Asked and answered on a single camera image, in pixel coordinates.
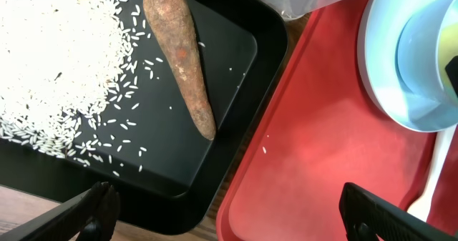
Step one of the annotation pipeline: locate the light blue plate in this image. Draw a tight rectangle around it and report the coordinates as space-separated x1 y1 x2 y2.
357 0 457 132

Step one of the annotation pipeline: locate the white rice pile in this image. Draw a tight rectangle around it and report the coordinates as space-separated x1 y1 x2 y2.
0 0 165 177

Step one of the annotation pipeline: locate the red plastic tray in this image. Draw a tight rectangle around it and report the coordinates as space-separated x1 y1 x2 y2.
216 0 436 240

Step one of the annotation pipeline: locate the white plastic spoon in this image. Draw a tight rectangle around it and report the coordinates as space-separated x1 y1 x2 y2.
407 125 457 222

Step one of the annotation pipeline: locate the small light blue bowl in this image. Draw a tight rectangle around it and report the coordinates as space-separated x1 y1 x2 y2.
397 0 457 107

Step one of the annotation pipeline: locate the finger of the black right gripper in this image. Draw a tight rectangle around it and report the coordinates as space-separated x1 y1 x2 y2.
445 56 458 94

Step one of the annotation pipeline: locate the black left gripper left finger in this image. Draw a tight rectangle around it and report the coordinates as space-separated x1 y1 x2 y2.
1 182 120 241

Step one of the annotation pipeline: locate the black plastic bin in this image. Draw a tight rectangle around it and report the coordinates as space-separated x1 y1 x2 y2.
1 0 288 235

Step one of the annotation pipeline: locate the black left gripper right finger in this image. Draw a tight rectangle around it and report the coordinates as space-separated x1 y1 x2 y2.
339 182 457 241

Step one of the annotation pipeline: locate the yellow plastic cup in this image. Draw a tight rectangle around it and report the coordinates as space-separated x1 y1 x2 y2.
438 6 457 92

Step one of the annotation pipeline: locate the brown carrot piece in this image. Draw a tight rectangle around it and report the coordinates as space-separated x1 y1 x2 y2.
143 0 216 140

